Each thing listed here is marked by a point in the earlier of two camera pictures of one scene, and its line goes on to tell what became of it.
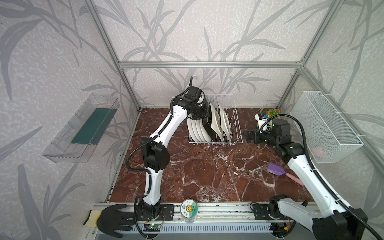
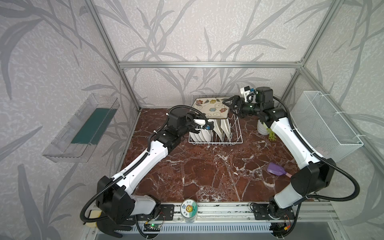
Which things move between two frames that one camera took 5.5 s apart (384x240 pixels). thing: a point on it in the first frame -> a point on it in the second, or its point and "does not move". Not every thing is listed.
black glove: (110, 220) does not move
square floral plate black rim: (215, 125) -> (213, 107)
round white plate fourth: (205, 134) does not move
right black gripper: (252, 136) -> (241, 105)
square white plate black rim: (216, 123) does not move
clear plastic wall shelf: (77, 138) does not move
